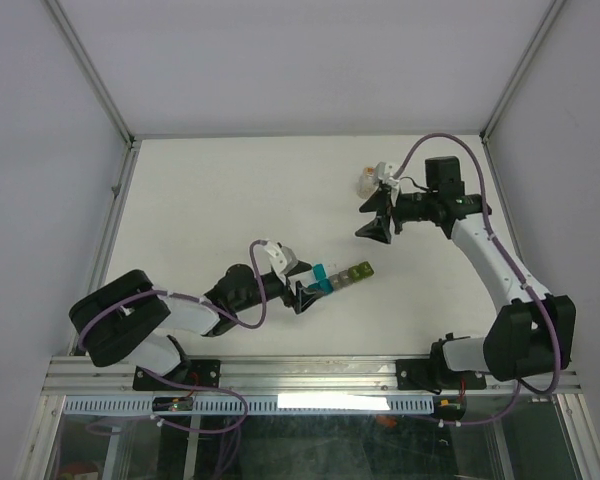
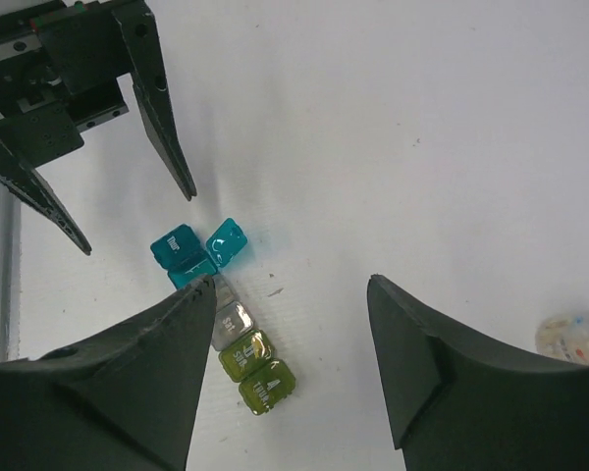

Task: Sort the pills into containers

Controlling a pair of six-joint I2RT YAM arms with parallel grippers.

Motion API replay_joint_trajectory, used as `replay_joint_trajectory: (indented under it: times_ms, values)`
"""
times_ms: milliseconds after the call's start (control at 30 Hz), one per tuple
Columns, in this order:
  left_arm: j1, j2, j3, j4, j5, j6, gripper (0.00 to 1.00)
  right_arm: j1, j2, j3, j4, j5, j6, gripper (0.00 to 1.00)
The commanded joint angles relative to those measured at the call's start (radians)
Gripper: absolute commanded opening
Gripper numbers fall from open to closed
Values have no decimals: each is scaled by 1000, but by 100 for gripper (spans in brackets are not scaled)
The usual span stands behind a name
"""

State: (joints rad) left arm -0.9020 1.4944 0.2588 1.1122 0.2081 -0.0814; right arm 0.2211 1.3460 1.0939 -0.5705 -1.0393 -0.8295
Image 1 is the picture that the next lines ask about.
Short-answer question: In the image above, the purple cable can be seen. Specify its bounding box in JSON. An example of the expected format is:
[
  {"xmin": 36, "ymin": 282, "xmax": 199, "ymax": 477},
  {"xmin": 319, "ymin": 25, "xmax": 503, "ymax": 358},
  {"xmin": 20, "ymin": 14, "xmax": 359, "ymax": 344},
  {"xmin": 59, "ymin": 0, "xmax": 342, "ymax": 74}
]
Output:
[
  {"xmin": 77, "ymin": 239, "xmax": 276, "ymax": 431},
  {"xmin": 397, "ymin": 132, "xmax": 566, "ymax": 429}
]

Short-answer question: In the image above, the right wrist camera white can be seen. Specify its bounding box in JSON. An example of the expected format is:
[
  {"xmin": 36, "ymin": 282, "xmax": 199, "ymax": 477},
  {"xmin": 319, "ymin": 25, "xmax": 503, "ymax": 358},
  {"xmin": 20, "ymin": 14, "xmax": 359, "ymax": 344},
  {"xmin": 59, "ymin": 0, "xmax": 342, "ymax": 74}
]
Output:
[{"xmin": 373, "ymin": 162, "xmax": 400, "ymax": 188}]

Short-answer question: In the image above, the multicolour weekly pill organizer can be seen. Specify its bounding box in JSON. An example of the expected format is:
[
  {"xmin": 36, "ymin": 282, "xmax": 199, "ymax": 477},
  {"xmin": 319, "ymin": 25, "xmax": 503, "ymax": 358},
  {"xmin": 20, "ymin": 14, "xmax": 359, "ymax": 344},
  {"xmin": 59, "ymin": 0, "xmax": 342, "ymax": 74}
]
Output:
[{"xmin": 308, "ymin": 261, "xmax": 375, "ymax": 295}]

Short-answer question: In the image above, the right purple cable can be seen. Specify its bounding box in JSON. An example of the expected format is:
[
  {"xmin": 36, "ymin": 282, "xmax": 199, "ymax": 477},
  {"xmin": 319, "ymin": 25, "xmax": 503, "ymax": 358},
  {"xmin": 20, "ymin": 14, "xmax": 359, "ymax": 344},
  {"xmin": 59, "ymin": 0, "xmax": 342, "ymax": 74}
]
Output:
[{"xmin": 397, "ymin": 132, "xmax": 566, "ymax": 429}]

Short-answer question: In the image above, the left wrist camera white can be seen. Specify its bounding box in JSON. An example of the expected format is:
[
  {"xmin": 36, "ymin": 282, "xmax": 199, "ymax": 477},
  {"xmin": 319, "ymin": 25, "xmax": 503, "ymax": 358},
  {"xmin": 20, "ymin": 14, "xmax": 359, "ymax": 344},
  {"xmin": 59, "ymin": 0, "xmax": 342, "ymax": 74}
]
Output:
[{"xmin": 261, "ymin": 240, "xmax": 298, "ymax": 276}]

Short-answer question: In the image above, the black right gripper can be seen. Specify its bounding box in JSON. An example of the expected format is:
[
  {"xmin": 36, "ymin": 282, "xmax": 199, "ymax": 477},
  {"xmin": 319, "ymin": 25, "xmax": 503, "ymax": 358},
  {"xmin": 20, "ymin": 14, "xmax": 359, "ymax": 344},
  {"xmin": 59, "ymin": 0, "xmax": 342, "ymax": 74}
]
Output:
[{"xmin": 355, "ymin": 186, "xmax": 437, "ymax": 244}]

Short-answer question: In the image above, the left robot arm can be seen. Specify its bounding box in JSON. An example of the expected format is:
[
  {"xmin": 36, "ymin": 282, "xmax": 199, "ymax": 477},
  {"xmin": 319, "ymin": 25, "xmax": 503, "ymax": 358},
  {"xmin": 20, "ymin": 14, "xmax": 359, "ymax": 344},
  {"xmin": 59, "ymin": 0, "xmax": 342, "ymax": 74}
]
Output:
[{"xmin": 69, "ymin": 261, "xmax": 325, "ymax": 389}]

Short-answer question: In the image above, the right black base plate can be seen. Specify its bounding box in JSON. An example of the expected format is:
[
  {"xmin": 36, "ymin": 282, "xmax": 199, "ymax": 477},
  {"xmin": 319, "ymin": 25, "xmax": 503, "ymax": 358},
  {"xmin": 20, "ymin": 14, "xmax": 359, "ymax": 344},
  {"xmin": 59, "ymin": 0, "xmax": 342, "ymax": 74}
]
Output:
[{"xmin": 395, "ymin": 357, "xmax": 487, "ymax": 395}]

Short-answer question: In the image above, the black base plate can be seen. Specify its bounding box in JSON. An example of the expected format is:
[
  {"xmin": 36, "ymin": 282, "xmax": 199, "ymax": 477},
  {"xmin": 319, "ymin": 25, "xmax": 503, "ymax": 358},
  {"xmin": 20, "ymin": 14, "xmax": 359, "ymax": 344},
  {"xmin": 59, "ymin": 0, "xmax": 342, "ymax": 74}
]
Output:
[
  {"xmin": 132, "ymin": 358, "xmax": 221, "ymax": 392},
  {"xmin": 395, "ymin": 357, "xmax": 487, "ymax": 395}
]

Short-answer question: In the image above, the clear pill bottle with capsules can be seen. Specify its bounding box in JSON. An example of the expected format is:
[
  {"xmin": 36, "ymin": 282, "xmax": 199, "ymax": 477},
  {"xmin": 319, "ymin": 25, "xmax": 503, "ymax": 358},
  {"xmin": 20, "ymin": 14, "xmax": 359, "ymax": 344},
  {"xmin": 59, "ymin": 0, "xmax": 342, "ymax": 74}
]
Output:
[{"xmin": 357, "ymin": 167, "xmax": 377, "ymax": 199}]

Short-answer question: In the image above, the grey slotted cable duct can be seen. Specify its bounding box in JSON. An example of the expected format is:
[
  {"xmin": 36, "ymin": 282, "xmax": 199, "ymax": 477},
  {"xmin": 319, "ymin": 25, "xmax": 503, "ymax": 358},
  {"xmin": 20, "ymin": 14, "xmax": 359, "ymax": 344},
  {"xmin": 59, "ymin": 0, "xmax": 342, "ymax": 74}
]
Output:
[{"xmin": 64, "ymin": 393, "xmax": 434, "ymax": 417}]

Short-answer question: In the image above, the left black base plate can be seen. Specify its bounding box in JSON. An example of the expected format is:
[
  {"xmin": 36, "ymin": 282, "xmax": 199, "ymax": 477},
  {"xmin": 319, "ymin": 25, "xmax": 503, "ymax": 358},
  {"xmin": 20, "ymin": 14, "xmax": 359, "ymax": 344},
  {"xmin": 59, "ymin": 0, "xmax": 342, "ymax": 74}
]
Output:
[{"xmin": 132, "ymin": 358, "xmax": 221, "ymax": 392}]

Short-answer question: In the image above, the left aluminium frame post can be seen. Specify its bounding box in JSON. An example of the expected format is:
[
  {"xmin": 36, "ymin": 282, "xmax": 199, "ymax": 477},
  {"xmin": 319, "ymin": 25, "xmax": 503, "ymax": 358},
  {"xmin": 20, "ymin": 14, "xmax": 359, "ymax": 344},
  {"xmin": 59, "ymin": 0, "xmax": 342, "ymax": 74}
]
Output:
[{"xmin": 41, "ymin": 0, "xmax": 135, "ymax": 147}]

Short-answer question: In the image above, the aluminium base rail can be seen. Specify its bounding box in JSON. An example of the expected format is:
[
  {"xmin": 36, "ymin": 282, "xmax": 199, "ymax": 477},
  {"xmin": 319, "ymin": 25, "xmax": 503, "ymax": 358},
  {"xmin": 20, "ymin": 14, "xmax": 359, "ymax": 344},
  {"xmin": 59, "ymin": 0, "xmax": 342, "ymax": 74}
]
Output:
[{"xmin": 42, "ymin": 353, "xmax": 581, "ymax": 396}]

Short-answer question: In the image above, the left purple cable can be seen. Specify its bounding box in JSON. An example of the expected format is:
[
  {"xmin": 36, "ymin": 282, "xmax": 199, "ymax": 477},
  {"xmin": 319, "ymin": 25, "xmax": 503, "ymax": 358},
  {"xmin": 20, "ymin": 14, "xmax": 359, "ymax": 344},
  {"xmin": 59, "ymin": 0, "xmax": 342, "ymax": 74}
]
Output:
[{"xmin": 77, "ymin": 239, "xmax": 276, "ymax": 431}]

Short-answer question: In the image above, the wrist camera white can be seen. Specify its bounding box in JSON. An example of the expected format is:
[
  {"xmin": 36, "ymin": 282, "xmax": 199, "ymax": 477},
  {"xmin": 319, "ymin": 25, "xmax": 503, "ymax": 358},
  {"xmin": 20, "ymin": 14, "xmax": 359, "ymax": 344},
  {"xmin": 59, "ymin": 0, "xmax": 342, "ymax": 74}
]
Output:
[
  {"xmin": 373, "ymin": 162, "xmax": 400, "ymax": 188},
  {"xmin": 261, "ymin": 240, "xmax": 298, "ymax": 276}
]

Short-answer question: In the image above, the right aluminium frame post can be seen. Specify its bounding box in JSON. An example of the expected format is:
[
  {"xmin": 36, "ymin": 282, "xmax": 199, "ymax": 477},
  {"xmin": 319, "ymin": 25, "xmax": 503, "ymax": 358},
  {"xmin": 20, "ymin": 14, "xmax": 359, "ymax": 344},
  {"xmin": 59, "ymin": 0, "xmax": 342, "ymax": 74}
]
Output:
[{"xmin": 480, "ymin": 0, "xmax": 568, "ymax": 142}]

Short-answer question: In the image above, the aluminium frame post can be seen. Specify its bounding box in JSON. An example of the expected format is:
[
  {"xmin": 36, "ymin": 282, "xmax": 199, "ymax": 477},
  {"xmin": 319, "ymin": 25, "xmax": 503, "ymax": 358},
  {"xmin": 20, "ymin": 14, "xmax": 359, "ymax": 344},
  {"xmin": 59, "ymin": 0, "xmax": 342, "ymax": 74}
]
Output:
[
  {"xmin": 480, "ymin": 0, "xmax": 568, "ymax": 142},
  {"xmin": 41, "ymin": 0, "xmax": 135, "ymax": 147}
]

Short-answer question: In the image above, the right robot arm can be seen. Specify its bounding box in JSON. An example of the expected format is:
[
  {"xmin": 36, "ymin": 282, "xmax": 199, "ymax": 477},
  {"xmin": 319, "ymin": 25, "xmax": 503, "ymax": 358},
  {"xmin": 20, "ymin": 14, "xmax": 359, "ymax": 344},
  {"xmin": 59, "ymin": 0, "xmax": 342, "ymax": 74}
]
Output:
[{"xmin": 355, "ymin": 156, "xmax": 576, "ymax": 392}]

